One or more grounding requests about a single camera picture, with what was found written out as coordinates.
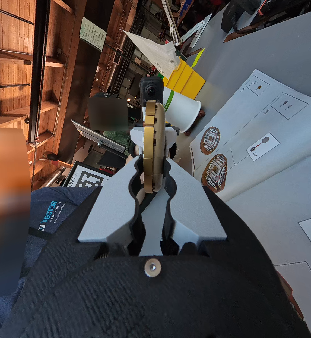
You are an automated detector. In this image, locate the framed black white marker sign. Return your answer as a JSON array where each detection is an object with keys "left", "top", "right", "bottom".
[{"left": 63, "top": 161, "right": 114, "bottom": 188}]

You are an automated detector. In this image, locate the grey metal panel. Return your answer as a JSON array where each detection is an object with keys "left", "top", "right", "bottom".
[{"left": 72, "top": 119, "right": 127, "bottom": 152}]

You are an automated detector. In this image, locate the black tray with batteries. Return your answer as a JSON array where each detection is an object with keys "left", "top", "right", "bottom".
[{"left": 223, "top": 16, "right": 277, "bottom": 43}]

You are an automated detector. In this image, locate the pale green paper note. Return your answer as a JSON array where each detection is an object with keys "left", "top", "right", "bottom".
[{"left": 79, "top": 17, "right": 107, "bottom": 52}]

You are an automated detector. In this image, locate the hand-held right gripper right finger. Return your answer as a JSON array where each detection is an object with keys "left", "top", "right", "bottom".
[{"left": 161, "top": 158, "right": 228, "bottom": 255}]

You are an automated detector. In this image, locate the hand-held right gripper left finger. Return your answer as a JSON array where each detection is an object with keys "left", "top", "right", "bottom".
[{"left": 78, "top": 155, "right": 145, "bottom": 256}]

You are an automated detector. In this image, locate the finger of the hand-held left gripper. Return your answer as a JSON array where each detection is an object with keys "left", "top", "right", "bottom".
[
  {"left": 165, "top": 124, "right": 177, "bottom": 145},
  {"left": 130, "top": 126, "right": 145, "bottom": 147}
]

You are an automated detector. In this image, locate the yellow green paper slip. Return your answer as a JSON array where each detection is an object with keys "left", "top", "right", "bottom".
[{"left": 191, "top": 48, "right": 205, "bottom": 68}]

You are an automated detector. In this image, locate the black power adapter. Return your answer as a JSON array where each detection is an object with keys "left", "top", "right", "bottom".
[{"left": 221, "top": 4, "right": 244, "bottom": 33}]

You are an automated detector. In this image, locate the lego instruction booklet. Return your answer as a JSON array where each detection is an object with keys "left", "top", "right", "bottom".
[{"left": 190, "top": 69, "right": 311, "bottom": 321}]

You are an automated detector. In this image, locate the person's blue sweater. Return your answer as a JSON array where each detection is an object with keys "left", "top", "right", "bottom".
[{"left": 0, "top": 186, "right": 103, "bottom": 338}]

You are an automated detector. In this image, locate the round gold lego base model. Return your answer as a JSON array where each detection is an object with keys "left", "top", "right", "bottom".
[{"left": 142, "top": 101, "right": 166, "bottom": 194}]

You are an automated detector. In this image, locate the person's left hand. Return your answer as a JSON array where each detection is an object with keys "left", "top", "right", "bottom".
[{"left": 129, "top": 146, "right": 141, "bottom": 164}]

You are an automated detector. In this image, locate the black steel column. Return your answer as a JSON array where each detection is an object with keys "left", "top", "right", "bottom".
[{"left": 27, "top": 0, "right": 51, "bottom": 143}]

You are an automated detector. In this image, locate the white paper bag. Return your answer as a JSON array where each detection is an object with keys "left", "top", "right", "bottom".
[{"left": 120, "top": 30, "right": 181, "bottom": 77}]

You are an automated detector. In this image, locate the white paper cup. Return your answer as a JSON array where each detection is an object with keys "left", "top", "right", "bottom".
[{"left": 162, "top": 87, "right": 201, "bottom": 132}]

